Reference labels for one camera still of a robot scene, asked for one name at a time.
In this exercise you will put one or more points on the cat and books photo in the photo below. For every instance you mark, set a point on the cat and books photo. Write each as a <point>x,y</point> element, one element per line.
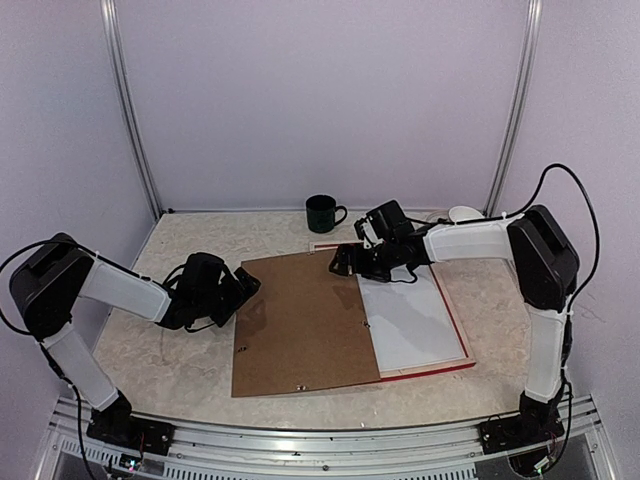
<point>412,326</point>

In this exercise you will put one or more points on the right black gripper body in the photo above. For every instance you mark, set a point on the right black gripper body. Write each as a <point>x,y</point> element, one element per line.
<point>377,266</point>

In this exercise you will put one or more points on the brown cardboard backing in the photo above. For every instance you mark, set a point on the brown cardboard backing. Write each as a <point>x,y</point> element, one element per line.
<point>305,330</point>

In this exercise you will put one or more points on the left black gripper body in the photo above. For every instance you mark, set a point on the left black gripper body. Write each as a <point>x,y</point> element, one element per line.
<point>219,306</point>

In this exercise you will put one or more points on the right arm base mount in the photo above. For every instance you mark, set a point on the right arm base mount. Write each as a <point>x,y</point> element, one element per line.
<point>502,434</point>

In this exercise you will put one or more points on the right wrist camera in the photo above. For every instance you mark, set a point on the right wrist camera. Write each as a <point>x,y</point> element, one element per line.
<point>365,232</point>

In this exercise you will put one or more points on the aluminium front rail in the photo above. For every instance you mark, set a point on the aluminium front rail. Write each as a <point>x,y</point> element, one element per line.
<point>201,450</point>

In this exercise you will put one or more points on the aluminium post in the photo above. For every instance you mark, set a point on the aluminium post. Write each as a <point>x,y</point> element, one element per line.
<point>518,104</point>
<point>118,65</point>

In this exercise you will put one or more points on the right aluminium post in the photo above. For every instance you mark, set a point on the right aluminium post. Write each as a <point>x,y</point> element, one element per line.
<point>518,104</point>

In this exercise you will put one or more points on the red wooden picture frame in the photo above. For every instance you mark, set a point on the red wooden picture frame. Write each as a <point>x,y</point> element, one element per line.
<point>352,353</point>

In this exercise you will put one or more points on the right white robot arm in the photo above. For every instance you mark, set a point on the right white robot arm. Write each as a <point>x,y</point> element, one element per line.
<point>546,266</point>

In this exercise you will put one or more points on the white patterned plate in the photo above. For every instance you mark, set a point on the white patterned plate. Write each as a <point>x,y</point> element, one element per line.
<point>438,217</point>

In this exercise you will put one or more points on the left aluminium post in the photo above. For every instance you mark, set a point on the left aluminium post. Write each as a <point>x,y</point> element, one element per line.
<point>118,65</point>

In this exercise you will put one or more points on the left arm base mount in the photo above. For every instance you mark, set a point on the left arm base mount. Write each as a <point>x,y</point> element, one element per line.
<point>134,433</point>

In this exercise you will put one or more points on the dark green mug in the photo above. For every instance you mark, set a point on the dark green mug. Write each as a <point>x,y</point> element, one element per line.
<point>323,213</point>

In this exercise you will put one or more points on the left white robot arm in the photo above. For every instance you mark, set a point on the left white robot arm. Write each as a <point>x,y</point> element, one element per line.
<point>59,272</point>

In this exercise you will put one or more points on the orange and white bowl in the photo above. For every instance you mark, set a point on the orange and white bowl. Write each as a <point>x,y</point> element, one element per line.
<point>461,213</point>

